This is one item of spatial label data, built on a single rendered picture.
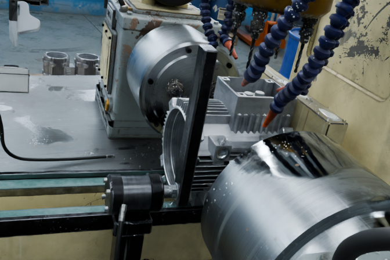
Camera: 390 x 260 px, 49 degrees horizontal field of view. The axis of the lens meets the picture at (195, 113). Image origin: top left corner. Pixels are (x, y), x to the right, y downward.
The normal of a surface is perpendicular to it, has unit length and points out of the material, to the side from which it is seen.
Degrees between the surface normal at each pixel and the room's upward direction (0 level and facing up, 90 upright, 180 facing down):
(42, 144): 0
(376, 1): 90
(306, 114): 90
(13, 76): 67
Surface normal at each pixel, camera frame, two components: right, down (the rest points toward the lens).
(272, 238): -0.70, -0.50
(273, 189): -0.52, -0.67
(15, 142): 0.17, -0.91
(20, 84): 0.35, 0.04
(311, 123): -0.93, -0.02
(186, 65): 0.31, 0.43
